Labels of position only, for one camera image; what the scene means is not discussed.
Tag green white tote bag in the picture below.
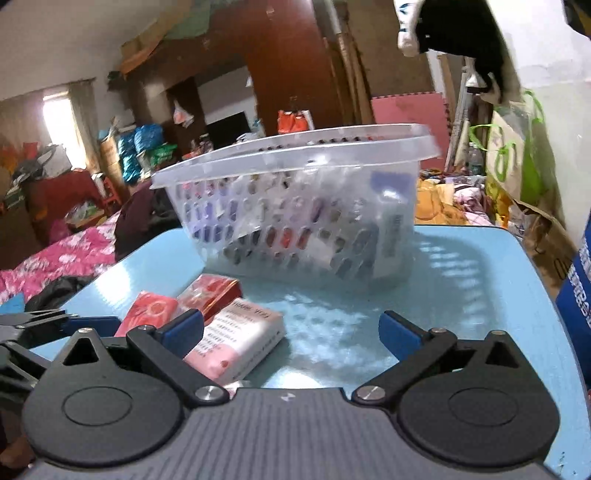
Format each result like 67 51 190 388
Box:
468 90 548 208

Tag pink white tissue pack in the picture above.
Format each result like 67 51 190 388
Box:
184 298 286 386

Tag black hanging garment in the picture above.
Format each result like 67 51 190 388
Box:
413 0 522 104

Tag blue plastic bags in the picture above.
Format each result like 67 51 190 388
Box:
115 124 164 183

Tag brown wooden wardrobe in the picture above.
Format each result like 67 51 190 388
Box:
124 0 370 153

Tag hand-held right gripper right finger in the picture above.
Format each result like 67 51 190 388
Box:
352 311 525 409

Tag floral cloth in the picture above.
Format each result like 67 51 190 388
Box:
451 185 495 227

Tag pink floral blanket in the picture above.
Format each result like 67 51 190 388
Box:
0 215 122 305

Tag dark maroon cloth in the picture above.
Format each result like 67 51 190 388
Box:
115 182 185 261

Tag pink foam mat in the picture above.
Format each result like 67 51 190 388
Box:
372 92 451 160

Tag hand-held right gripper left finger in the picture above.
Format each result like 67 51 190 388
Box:
60 308 230 409

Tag white plastic laundry basket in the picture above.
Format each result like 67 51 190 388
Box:
150 122 444 296

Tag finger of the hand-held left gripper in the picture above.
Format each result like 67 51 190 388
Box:
0 308 122 344
0 342 52 400

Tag red gold packet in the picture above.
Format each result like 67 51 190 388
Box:
178 274 243 324

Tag clothes pile on wardrobe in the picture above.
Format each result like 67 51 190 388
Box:
120 0 241 75

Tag red white plastic bag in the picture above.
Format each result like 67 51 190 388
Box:
277 109 315 136

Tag orange cloth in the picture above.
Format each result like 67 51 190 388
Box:
416 178 462 227

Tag red covered furniture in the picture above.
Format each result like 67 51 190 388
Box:
23 171 116 232

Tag blue fabric bag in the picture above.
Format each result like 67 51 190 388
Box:
555 240 591 329

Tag bright window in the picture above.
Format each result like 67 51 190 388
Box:
41 85 80 153

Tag black television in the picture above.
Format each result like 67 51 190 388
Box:
205 111 252 148

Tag black cloth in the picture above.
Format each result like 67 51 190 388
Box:
25 274 102 312

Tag cardboard box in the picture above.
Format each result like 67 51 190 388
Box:
508 198 578 287

